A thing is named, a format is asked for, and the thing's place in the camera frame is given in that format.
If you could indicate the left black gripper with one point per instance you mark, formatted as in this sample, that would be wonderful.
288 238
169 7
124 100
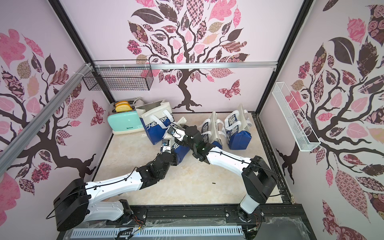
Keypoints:
174 161

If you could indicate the blue beige takeout bag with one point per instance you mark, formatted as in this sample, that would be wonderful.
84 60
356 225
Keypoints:
237 129
213 130
155 118
182 150

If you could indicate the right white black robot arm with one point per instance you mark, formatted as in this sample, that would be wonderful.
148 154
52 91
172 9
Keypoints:
259 180

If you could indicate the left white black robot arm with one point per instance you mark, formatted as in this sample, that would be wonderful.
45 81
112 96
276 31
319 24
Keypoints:
81 202

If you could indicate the mint green toaster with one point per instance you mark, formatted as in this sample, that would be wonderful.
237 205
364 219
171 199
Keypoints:
125 122

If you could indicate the yellow toast slice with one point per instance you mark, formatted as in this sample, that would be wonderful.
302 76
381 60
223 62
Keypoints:
123 108

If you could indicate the orange toast slice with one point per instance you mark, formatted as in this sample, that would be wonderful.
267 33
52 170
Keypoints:
121 103

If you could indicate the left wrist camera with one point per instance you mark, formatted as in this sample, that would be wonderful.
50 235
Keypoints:
165 147

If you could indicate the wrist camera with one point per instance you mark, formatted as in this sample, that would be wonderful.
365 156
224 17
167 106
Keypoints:
165 147
176 131

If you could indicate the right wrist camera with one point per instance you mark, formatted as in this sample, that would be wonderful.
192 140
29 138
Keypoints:
176 131

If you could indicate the aluminium rail back wall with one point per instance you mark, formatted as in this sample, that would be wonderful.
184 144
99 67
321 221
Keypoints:
231 65

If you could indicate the aluminium rail wall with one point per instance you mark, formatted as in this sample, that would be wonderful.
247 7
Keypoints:
14 149
231 65

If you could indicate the white slotted cable duct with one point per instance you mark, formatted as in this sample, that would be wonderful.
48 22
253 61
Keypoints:
155 232

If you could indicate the black wire wall basket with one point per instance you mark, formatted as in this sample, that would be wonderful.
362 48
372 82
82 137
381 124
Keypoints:
131 76

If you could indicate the white wire wall basket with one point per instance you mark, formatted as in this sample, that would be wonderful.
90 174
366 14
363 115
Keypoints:
290 104

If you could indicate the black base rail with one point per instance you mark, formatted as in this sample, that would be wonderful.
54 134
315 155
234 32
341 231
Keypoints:
135 216

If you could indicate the aluminium rail left wall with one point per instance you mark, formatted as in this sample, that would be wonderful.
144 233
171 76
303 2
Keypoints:
14 149

